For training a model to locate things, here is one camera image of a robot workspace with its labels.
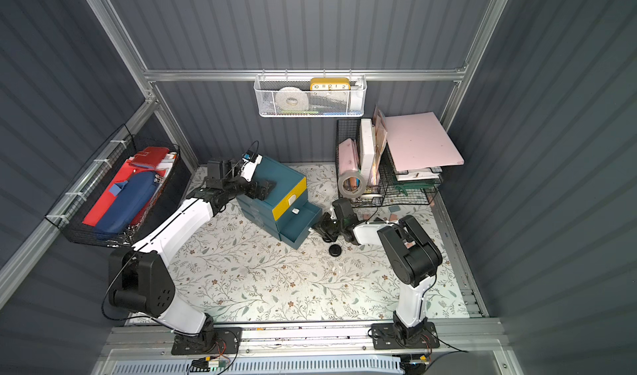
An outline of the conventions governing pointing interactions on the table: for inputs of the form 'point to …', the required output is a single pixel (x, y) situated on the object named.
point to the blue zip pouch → (131, 196)
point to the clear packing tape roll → (352, 194)
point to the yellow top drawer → (284, 205)
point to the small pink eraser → (393, 217)
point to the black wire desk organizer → (396, 184)
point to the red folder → (150, 159)
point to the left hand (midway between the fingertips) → (266, 178)
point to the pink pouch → (347, 156)
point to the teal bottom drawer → (294, 228)
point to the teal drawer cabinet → (260, 211)
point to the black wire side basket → (70, 211)
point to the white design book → (367, 148)
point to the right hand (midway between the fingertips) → (317, 229)
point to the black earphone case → (335, 250)
